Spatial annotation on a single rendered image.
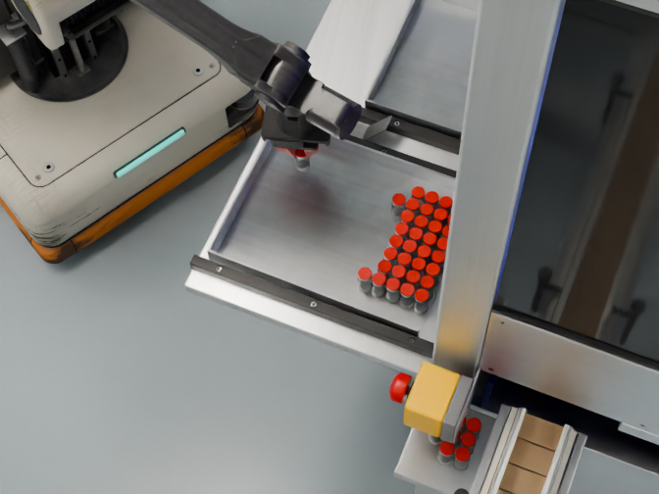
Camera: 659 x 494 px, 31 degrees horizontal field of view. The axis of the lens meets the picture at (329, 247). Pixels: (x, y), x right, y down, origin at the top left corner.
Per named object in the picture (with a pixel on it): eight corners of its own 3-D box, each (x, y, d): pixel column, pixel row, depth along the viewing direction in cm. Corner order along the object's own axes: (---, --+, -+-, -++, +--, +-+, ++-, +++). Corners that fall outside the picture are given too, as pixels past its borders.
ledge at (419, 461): (517, 430, 173) (518, 425, 171) (486, 513, 168) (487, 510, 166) (426, 395, 176) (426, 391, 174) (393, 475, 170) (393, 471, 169)
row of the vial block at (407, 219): (426, 203, 188) (428, 188, 183) (382, 300, 180) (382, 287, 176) (413, 198, 188) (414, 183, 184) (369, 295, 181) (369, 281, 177)
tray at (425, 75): (614, 53, 200) (618, 40, 196) (566, 179, 189) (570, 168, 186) (422, -7, 206) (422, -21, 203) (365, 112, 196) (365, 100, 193)
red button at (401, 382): (423, 386, 164) (424, 375, 161) (412, 413, 163) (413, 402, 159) (396, 376, 165) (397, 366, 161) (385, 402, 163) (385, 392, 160)
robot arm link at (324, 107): (282, 36, 164) (250, 91, 164) (353, 74, 160) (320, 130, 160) (305, 63, 175) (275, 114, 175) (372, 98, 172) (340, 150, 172)
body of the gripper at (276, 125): (329, 148, 179) (327, 123, 172) (261, 142, 180) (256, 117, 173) (334, 111, 182) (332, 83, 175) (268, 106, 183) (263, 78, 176)
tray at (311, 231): (479, 198, 188) (481, 186, 185) (417, 340, 177) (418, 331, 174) (279, 127, 195) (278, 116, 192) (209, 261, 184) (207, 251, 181)
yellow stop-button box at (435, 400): (470, 397, 165) (474, 378, 159) (452, 444, 162) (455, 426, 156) (418, 377, 166) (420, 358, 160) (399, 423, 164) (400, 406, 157)
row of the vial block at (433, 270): (467, 218, 186) (469, 203, 182) (425, 316, 179) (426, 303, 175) (453, 213, 187) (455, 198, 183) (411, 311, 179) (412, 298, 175)
